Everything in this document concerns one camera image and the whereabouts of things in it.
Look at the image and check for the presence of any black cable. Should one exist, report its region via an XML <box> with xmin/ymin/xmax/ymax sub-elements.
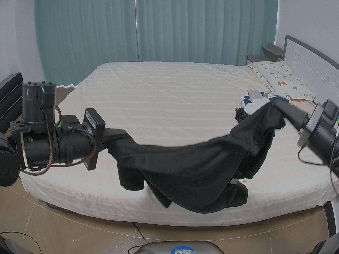
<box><xmin>298</xmin><ymin>146</ymin><xmax>339</xmax><ymax>188</ymax></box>
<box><xmin>0</xmin><ymin>230</ymin><xmax>41</xmax><ymax>254</ymax></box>
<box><xmin>128</xmin><ymin>222</ymin><xmax>150</xmax><ymax>254</ymax></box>

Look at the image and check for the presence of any grey bedside table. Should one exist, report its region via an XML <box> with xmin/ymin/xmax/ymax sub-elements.
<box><xmin>246</xmin><ymin>43</ymin><xmax>283</xmax><ymax>66</ymax></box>

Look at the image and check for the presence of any pile of clothes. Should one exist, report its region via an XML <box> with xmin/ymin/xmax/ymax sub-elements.
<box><xmin>242</xmin><ymin>89</ymin><xmax>292</xmax><ymax>114</ymax></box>

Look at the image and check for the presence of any white printed pillow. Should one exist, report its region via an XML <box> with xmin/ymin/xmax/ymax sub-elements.
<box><xmin>248</xmin><ymin>60</ymin><xmax>316</xmax><ymax>101</ymax></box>

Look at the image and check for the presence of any black T-shirt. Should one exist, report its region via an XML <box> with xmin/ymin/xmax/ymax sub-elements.
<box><xmin>107</xmin><ymin>103</ymin><xmax>286</xmax><ymax>214</ymax></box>

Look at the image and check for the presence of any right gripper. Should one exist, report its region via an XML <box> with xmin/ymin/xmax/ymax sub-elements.
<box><xmin>272</xmin><ymin>99</ymin><xmax>338</xmax><ymax>156</ymax></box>

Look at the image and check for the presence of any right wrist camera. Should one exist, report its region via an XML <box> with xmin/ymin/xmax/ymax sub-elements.
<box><xmin>322</xmin><ymin>99</ymin><xmax>339</xmax><ymax>124</ymax></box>

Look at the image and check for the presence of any bed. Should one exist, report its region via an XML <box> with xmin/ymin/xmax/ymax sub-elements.
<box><xmin>20</xmin><ymin>35</ymin><xmax>339</xmax><ymax>227</ymax></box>

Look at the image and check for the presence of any blue-green curtain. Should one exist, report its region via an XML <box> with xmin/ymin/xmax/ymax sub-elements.
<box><xmin>135</xmin><ymin>0</ymin><xmax>278</xmax><ymax>67</ymax></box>
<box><xmin>34</xmin><ymin>0</ymin><xmax>138</xmax><ymax>87</ymax></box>

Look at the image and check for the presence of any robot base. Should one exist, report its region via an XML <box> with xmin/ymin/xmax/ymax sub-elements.
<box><xmin>135</xmin><ymin>241</ymin><xmax>225</xmax><ymax>254</ymax></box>

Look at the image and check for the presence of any black chest of drawers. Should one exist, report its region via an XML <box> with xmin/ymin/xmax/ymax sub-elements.
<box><xmin>0</xmin><ymin>72</ymin><xmax>25</xmax><ymax>134</ymax></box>

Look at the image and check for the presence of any black shiny garment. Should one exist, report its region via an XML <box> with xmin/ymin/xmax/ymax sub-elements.
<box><xmin>234</xmin><ymin>107</ymin><xmax>251</xmax><ymax>124</ymax></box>

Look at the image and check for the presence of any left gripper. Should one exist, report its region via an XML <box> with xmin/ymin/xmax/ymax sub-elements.
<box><xmin>24</xmin><ymin>109</ymin><xmax>129</xmax><ymax>172</ymax></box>

